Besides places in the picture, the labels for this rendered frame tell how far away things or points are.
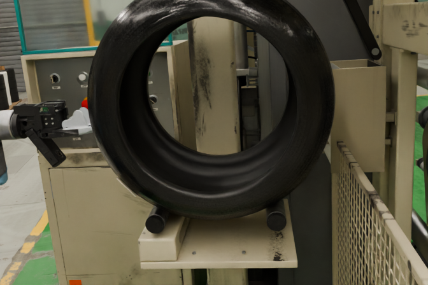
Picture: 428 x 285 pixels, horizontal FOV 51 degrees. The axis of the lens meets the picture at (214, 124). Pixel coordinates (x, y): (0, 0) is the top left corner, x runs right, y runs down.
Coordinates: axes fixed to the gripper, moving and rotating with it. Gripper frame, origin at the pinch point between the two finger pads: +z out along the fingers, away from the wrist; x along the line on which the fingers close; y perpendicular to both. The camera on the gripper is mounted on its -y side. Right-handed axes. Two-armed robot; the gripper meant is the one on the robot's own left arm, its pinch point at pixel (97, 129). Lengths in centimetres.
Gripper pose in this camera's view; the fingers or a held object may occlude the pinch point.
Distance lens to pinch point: 115.3
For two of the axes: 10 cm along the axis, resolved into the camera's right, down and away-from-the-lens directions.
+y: -0.7, -9.7, -2.3
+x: 0.9, -2.4, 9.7
